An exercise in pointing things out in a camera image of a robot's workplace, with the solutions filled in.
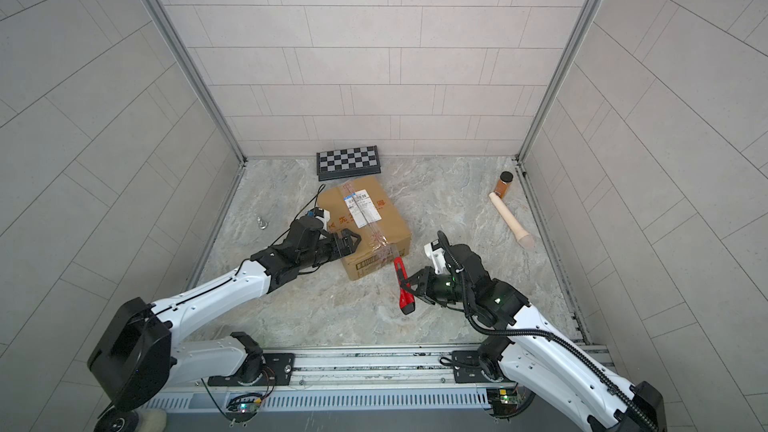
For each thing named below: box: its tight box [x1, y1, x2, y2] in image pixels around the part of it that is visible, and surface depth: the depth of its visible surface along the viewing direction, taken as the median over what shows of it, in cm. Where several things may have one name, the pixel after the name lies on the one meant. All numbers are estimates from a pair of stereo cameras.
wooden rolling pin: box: [488, 192, 535, 249], surface depth 98 cm
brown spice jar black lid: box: [494, 171, 513, 199], surface depth 101 cm
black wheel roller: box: [93, 409, 140, 432], surface depth 57 cm
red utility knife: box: [393, 257, 416, 315], surface depth 69 cm
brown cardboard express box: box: [317, 176, 411, 281], surface depth 86 cm
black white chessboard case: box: [316, 145, 382, 182], surface depth 114 cm
